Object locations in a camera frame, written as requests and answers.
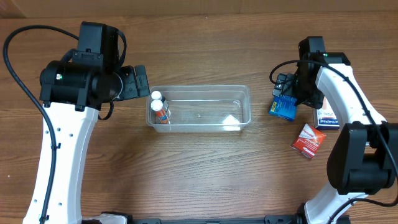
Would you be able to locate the white plaster box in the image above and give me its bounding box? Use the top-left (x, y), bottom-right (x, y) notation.
top-left (313, 97), bottom-right (340, 130)

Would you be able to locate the blue medicine box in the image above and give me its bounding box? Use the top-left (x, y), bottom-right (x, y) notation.
top-left (269, 95), bottom-right (297, 121)

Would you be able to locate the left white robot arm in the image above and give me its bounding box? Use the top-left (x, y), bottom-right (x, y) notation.
top-left (23, 22), bottom-right (150, 223)

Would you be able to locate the clear plastic container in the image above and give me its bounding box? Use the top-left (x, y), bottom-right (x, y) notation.
top-left (146, 85), bottom-right (252, 133)

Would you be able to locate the red medicine box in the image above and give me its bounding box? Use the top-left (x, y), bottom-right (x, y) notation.
top-left (291, 124), bottom-right (326, 159)

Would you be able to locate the orange tube white cap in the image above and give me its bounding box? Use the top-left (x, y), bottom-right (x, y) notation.
top-left (150, 100), bottom-right (171, 124)

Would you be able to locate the black bottle white cap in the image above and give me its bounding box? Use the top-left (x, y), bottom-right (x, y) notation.
top-left (150, 91), bottom-right (169, 110)

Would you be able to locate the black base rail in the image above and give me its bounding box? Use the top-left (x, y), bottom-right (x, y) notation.
top-left (131, 214), bottom-right (307, 224)

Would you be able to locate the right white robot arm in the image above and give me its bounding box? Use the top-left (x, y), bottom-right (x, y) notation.
top-left (264, 36), bottom-right (397, 223)

